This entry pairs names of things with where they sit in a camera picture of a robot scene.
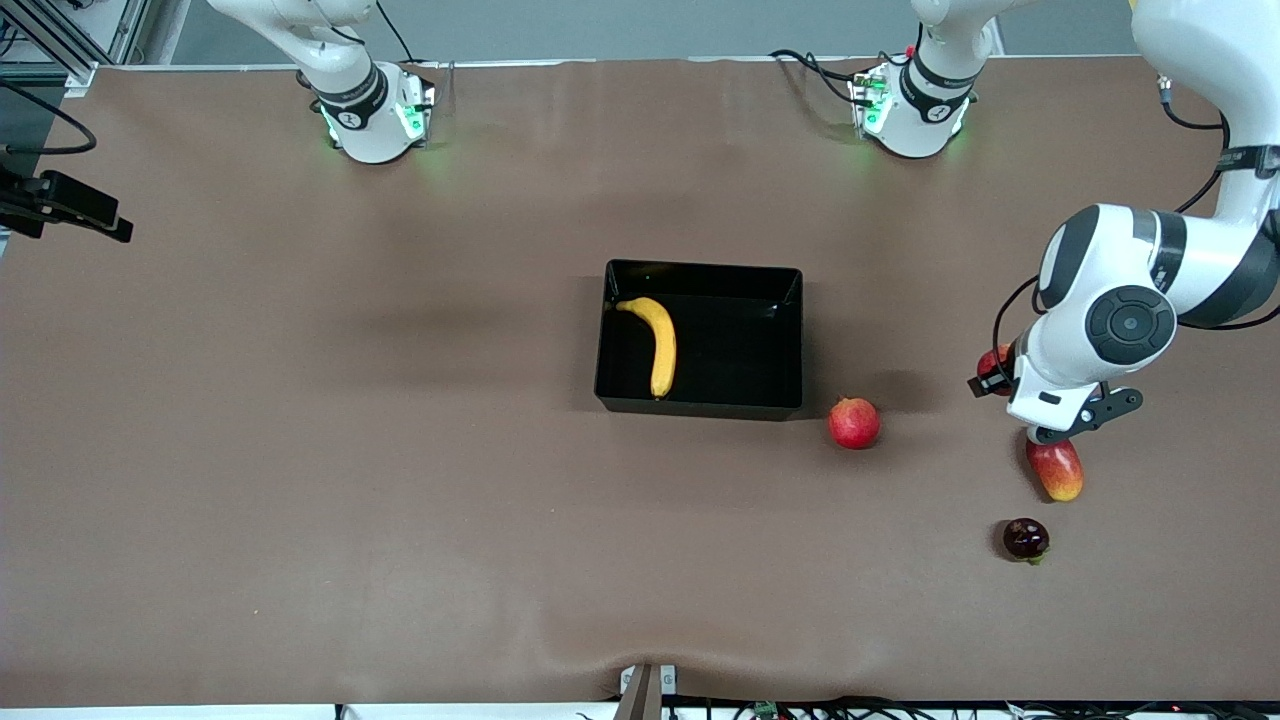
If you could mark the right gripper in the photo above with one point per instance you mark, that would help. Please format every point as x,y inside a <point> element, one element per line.
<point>70,200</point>

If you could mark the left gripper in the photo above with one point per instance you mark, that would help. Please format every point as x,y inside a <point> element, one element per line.
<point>1010,367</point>

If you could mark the red apple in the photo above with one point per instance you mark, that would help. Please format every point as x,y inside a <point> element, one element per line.
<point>993,362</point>

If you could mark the black plastic box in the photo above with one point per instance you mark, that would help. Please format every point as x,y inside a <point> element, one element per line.
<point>740,385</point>

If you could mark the yellow banana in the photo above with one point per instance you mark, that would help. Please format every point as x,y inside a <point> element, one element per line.
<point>662,345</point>

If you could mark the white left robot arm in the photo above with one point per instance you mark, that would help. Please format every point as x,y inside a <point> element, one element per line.
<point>1130,320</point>

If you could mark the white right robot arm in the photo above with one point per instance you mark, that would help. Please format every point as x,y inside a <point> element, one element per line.
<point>365,125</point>

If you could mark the red yellow mango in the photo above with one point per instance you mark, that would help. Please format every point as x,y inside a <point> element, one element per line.
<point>1058,470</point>

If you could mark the red pomegranate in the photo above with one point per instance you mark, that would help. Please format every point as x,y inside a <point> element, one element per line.
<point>853,423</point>

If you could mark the dark purple mangosteen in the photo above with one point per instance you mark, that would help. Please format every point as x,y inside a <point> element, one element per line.
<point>1026,538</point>

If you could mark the brown table cloth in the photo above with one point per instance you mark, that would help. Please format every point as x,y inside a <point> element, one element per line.
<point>400,500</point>

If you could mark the grey table clamp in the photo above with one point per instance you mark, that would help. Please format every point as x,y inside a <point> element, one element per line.
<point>645,685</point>

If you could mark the aluminium frame with dark bars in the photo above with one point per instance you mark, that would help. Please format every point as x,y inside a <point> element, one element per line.
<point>50,35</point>

